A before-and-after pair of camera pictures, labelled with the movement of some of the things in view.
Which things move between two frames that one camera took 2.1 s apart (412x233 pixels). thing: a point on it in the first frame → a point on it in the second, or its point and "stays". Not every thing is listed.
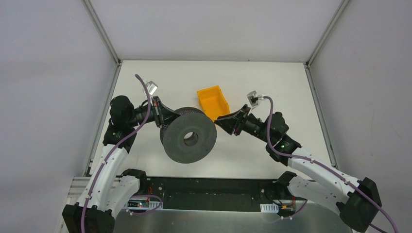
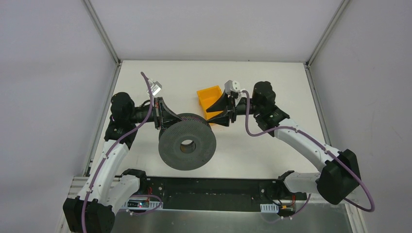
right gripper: [241, 118] → [231, 108]
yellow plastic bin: [213, 102] stays
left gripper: [158, 110] stays
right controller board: [286, 210] stays
